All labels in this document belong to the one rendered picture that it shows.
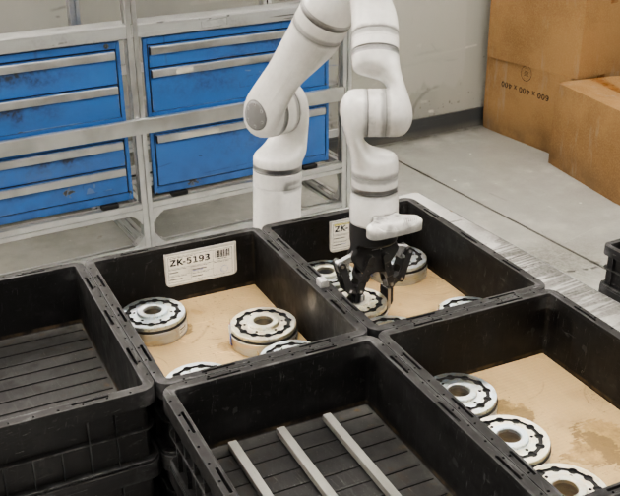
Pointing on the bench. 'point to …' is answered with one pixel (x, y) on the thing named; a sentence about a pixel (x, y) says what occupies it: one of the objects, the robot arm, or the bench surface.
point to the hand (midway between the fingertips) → (372, 300)
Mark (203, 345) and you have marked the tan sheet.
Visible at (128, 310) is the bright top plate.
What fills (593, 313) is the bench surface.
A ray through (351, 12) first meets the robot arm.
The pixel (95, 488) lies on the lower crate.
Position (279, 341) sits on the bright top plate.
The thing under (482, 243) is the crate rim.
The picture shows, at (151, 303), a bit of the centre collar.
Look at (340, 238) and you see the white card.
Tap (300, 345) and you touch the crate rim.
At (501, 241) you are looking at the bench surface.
